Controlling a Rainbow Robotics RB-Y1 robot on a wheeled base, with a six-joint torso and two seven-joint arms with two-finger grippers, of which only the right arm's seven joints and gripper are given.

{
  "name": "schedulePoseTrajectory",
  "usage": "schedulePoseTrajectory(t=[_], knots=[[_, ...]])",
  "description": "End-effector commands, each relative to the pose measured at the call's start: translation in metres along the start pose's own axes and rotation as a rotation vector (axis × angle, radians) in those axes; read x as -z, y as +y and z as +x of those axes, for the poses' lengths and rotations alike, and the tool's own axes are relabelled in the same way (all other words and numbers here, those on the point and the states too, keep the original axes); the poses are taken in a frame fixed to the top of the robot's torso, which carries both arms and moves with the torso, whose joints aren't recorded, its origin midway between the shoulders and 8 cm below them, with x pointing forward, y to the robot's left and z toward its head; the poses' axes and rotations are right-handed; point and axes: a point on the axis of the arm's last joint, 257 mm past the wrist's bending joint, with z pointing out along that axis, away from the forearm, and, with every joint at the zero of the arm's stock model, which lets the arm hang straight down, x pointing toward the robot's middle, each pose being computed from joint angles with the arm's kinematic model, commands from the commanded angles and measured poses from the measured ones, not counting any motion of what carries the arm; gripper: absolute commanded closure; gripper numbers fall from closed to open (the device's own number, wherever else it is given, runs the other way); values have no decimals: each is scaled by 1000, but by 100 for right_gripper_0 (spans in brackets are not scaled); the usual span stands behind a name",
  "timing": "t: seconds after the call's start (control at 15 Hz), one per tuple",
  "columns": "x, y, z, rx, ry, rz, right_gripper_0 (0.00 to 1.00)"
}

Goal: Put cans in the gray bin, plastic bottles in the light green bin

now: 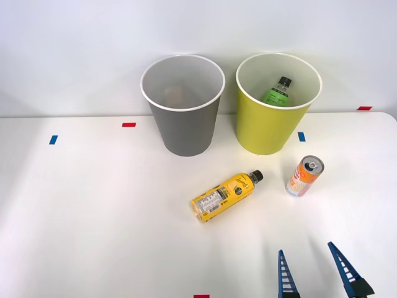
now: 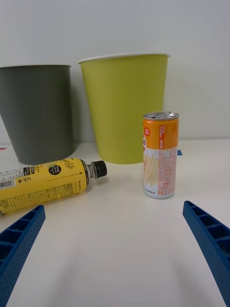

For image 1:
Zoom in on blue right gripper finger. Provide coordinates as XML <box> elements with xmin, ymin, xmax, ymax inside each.
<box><xmin>277</xmin><ymin>249</ymin><xmax>301</xmax><ymax>298</ymax></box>
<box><xmin>328</xmin><ymin>242</ymin><xmax>375</xmax><ymax>298</ymax></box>

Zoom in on orange and white drink can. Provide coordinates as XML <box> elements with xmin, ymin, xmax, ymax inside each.
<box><xmin>285</xmin><ymin>155</ymin><xmax>326</xmax><ymax>199</ymax></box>

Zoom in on yellow label plastic bottle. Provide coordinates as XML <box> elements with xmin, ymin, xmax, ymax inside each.
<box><xmin>190</xmin><ymin>169</ymin><xmax>265</xmax><ymax>224</ymax></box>

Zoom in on yellow-green plastic waste bin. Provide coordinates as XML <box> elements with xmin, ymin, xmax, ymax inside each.
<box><xmin>235</xmin><ymin>52</ymin><xmax>323</xmax><ymax>156</ymax></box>

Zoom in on grey plastic waste bin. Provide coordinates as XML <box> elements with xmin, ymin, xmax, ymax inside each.
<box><xmin>140</xmin><ymin>54</ymin><xmax>226</xmax><ymax>158</ymax></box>

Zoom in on green label plastic bottle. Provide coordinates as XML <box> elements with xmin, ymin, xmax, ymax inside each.
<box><xmin>259</xmin><ymin>76</ymin><xmax>293</xmax><ymax>108</ymax></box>

